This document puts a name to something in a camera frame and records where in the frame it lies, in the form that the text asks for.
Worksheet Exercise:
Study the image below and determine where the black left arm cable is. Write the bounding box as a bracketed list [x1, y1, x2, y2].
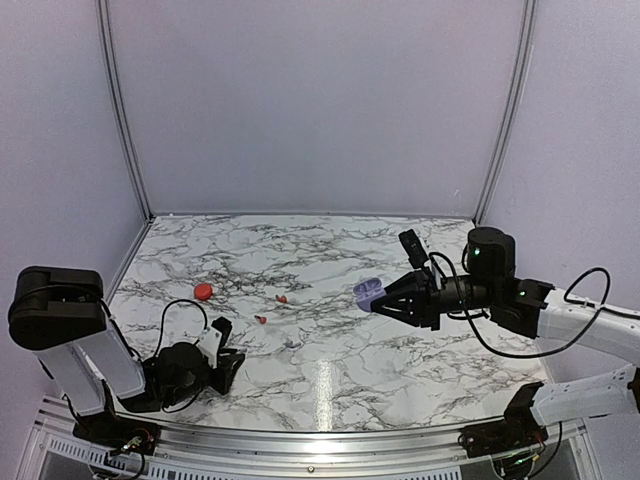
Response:
[99, 298, 211, 401]

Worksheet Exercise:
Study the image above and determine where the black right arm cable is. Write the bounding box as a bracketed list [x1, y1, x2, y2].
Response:
[424, 252, 612, 357]

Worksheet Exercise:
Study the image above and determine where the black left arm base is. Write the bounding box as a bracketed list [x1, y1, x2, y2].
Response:
[73, 412, 160, 455]

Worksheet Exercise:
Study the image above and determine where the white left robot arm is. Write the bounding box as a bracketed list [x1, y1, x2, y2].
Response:
[8, 266, 246, 445]

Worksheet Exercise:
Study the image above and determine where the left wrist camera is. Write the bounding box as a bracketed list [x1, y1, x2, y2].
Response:
[195, 317, 233, 369]

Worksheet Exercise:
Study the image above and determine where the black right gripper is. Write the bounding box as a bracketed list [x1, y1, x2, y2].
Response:
[372, 268, 499, 331]

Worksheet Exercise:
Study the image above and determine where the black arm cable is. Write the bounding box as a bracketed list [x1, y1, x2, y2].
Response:
[424, 252, 612, 357]
[99, 298, 211, 401]

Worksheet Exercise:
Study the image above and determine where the purple charging case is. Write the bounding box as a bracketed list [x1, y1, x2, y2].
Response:
[352, 277, 386, 313]

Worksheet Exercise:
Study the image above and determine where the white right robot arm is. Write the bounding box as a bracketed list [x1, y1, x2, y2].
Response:
[353, 227, 639, 448]

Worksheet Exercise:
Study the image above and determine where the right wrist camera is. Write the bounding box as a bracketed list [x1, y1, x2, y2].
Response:
[398, 229, 429, 270]

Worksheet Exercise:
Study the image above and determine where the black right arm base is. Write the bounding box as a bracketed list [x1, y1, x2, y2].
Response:
[458, 382, 548, 458]

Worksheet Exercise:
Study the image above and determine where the aluminium front rail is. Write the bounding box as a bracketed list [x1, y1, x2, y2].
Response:
[16, 397, 602, 479]

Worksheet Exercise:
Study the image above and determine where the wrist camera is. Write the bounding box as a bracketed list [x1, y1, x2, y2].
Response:
[398, 229, 429, 270]
[195, 317, 233, 369]

